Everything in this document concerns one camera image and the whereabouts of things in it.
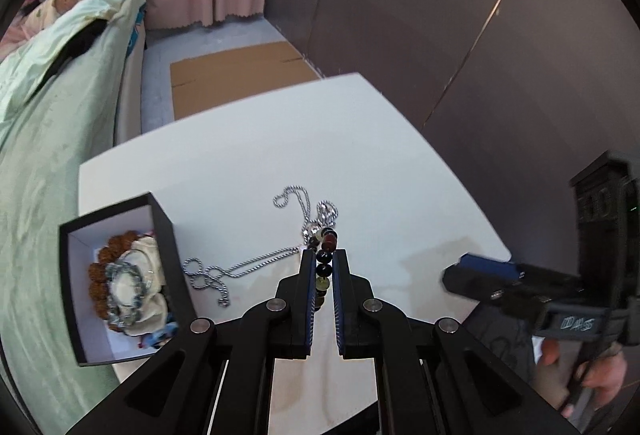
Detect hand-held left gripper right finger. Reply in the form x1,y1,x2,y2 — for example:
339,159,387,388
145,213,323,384
332,249,581,435

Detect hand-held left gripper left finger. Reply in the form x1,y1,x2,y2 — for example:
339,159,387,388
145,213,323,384
65,249,317,435

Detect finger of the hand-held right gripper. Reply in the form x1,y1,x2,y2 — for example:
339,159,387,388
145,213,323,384
459,253,583,290
440,265,548,317

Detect dark bead bracelet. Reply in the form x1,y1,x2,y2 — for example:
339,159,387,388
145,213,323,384
305,226,341,313

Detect silver chain necklace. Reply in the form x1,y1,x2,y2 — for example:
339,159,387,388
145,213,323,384
182,185,342,309

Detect black jewelry box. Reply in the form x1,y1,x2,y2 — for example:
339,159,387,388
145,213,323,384
59,193,199,368

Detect blue bead bracelet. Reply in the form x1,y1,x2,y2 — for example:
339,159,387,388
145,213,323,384
141,321,182,349

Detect white sheer pouch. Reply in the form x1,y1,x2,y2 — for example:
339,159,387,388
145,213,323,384
107,235,172,339

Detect grey crystal bead bracelet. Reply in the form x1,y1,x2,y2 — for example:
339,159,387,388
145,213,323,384
103,260,157,322

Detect brown wooden bead bracelet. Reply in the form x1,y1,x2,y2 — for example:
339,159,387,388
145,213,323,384
87,230,157,332

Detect person's right hand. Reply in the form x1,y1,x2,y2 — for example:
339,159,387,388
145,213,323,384
534,338,629,419

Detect white table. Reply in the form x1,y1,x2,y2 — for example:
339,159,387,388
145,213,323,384
77,72,513,435

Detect dark brown wardrobe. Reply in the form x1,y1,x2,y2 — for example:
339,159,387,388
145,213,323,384
265,0,640,316

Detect brown cardboard sheet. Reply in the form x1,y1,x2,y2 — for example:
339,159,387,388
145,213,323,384
170,41,321,121

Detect bed with green sheet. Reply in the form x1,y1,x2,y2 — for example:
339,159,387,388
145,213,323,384
0,0,149,435

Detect dark cloth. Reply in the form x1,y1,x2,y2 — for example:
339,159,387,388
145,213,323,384
64,17,109,59

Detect light green duvet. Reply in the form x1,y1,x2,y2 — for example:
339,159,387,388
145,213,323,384
0,0,146,146

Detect bear print pillow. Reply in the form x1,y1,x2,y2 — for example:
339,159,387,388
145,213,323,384
24,0,87,32

